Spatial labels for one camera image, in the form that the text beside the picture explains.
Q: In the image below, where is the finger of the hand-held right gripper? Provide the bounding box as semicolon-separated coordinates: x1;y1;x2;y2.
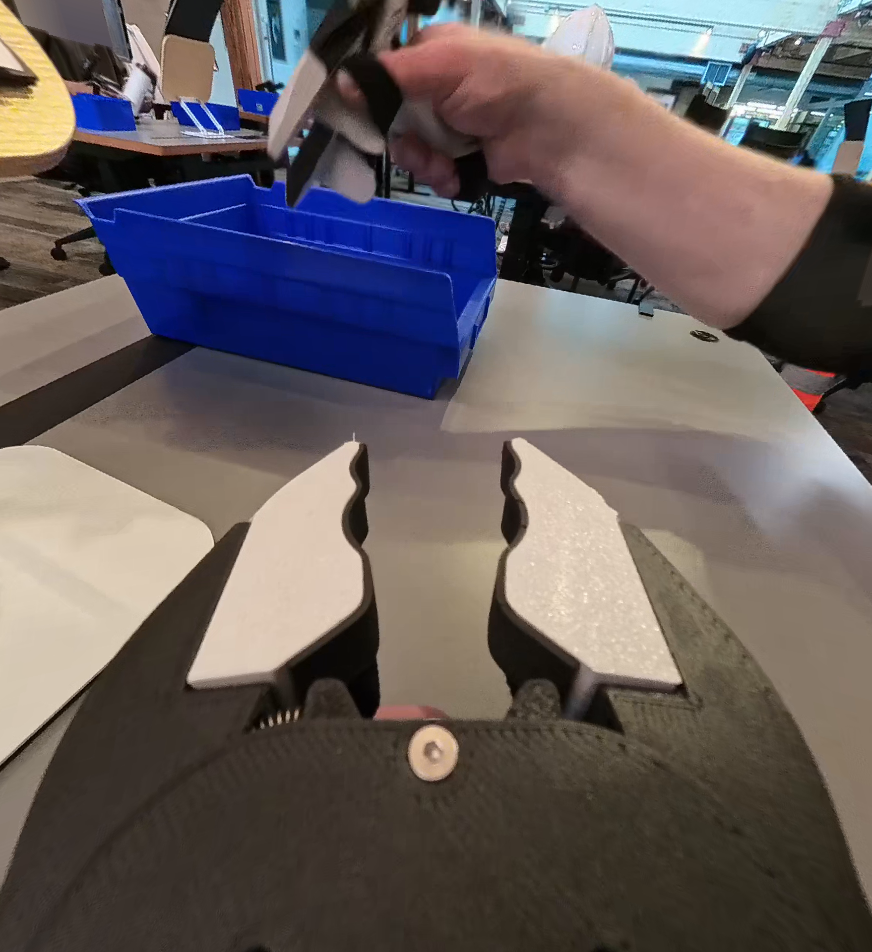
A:
285;53;407;209
265;0;392;165

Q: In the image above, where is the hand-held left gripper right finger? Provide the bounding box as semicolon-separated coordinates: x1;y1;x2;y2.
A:
489;436;685;721

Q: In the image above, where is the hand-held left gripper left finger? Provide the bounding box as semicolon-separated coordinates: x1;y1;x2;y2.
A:
187;441;380;715

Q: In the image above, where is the person's right forearm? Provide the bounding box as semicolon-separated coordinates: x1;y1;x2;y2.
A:
563;82;872;373

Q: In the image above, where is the person's right hand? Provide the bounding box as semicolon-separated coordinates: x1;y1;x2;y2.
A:
340;23;623;194

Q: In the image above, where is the wooden top desk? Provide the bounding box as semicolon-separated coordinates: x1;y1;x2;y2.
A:
72;127;273;194

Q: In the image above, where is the black office chair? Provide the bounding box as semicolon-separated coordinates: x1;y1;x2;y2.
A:
50;216;125;276
682;90;816;162

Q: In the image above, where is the wooden display board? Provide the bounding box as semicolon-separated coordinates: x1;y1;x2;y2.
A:
0;0;77;185

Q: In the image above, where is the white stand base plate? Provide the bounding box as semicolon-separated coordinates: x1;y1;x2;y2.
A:
0;445;217;804

